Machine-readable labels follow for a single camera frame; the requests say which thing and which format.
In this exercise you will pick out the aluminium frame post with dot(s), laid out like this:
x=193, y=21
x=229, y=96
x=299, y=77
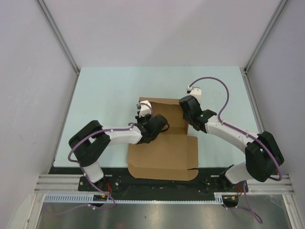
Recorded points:
x=58, y=35
x=266, y=33

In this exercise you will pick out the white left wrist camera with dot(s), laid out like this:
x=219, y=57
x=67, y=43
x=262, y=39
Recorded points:
x=144, y=109

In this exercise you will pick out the aluminium frame post left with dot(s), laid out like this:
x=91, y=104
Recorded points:
x=58, y=35

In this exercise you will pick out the brown cardboard box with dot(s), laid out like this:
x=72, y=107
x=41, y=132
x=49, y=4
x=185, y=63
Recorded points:
x=173, y=155

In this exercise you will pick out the aluminium frame post right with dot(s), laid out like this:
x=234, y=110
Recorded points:
x=266, y=33

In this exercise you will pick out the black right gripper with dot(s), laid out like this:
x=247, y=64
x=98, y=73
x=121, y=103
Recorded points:
x=184, y=116

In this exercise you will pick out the grey slotted cable duct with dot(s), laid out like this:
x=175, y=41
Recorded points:
x=208, y=198

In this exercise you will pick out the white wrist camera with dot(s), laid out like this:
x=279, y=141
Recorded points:
x=196, y=92
x=144, y=109

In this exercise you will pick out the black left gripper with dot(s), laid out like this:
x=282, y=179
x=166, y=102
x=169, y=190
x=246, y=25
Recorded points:
x=138, y=119

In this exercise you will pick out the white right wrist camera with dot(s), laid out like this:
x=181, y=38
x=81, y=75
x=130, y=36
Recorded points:
x=196, y=92

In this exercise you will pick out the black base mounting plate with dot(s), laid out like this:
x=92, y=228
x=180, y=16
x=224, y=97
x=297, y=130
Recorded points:
x=119, y=180

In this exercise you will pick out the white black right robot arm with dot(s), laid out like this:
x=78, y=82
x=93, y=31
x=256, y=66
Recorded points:
x=262, y=154

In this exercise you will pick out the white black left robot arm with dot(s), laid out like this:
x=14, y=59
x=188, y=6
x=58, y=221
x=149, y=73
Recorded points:
x=89, y=143

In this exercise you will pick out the aluminium right side rail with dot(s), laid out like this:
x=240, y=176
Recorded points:
x=253, y=102

